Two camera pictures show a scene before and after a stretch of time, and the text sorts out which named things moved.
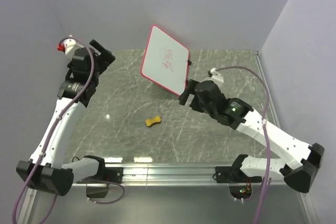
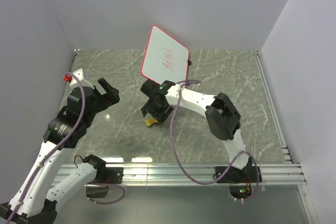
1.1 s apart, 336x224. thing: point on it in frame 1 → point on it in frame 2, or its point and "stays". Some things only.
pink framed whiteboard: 165,62 stays
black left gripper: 106,55 → 111,97
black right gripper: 183,97 → 160,117
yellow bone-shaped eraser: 149,121 stays
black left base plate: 111,174 stays
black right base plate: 233,174 stays
